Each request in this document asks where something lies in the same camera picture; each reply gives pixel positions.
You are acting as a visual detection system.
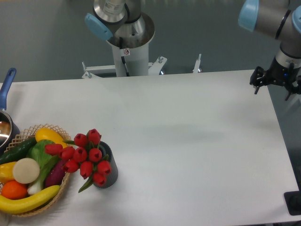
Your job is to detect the orange fruit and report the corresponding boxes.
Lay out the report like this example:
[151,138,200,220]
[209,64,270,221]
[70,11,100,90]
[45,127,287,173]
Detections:
[1,180,27,200]

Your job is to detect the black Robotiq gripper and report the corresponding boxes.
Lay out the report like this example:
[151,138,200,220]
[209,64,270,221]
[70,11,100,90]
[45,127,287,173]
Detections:
[249,58,301,101]

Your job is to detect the purple sweet potato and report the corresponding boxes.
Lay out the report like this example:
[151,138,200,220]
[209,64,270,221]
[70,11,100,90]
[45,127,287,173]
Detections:
[44,160,67,188]

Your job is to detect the dark grey ribbed vase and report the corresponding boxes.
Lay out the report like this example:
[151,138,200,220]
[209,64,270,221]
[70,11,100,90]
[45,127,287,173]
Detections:
[93,141,118,189]

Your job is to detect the black cable on pedestal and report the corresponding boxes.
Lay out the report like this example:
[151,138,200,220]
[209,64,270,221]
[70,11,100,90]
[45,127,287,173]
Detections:
[119,37,130,77]

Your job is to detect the woven wicker basket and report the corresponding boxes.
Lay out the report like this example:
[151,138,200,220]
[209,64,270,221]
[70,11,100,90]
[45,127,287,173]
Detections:
[0,124,71,217]

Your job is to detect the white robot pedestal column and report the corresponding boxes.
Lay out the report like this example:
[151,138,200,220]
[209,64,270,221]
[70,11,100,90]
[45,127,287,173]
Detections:
[107,40,151,77]

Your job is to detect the black device at table edge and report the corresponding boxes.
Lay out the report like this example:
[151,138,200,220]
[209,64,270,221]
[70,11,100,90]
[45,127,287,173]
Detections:
[284,191,301,216]

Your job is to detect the red tulip bouquet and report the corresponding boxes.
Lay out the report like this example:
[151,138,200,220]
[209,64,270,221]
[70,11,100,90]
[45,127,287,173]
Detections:
[45,129,104,193]

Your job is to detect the green cucumber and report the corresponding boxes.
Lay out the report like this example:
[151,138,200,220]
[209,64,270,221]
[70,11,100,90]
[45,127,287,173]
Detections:
[0,137,37,164]

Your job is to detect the yellow banana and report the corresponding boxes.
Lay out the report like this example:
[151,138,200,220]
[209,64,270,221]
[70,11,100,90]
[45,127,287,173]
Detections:
[0,185,60,214]

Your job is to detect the yellow bell pepper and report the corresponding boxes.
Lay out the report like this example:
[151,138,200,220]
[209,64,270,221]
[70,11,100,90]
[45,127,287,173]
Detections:
[0,161,16,184]

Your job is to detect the green bok choy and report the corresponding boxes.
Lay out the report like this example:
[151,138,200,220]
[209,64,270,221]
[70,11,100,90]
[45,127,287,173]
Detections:
[26,140,59,196]

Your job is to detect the yellow squash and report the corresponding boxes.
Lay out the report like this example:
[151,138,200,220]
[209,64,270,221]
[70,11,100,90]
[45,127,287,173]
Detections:
[35,127,68,148]

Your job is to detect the beige round disc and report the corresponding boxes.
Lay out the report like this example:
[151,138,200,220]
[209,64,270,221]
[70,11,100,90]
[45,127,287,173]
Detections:
[12,158,40,184]

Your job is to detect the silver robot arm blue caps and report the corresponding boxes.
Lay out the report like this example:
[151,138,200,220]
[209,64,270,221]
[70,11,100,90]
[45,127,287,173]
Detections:
[85,0,301,95]

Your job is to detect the white metal base frame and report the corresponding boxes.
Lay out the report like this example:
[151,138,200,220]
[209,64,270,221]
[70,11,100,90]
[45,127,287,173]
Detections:
[81,53,202,79]

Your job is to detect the blue handled saucepan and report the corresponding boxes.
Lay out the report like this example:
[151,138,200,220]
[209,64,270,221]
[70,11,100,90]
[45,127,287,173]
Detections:
[0,68,20,155]

